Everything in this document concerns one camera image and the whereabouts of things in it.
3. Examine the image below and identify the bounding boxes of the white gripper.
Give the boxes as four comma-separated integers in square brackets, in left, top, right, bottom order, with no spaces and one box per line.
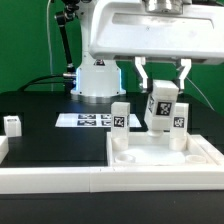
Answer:
[89,0,224,93]

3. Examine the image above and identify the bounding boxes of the white square table top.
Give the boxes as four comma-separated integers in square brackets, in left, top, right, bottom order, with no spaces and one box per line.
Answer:
[107,132,224,166]

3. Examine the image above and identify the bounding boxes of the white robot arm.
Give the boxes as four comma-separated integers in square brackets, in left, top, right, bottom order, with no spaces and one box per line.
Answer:
[73,0,224,101]

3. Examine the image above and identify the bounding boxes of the marker sheet with tags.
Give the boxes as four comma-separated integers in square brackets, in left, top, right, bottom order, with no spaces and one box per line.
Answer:
[55,113,141,128]

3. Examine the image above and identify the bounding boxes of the white U-shaped fence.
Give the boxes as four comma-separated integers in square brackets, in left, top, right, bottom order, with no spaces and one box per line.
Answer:
[0,134,224,195]

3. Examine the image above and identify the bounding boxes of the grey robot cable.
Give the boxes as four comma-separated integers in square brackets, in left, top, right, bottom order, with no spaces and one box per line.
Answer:
[186,77,214,111]

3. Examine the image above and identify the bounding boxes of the white thin cable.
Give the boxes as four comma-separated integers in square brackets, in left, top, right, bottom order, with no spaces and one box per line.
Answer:
[46,0,55,92]

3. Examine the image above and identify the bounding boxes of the black cable bundle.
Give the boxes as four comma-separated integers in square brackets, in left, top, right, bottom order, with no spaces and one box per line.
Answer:
[18,73,74,92]

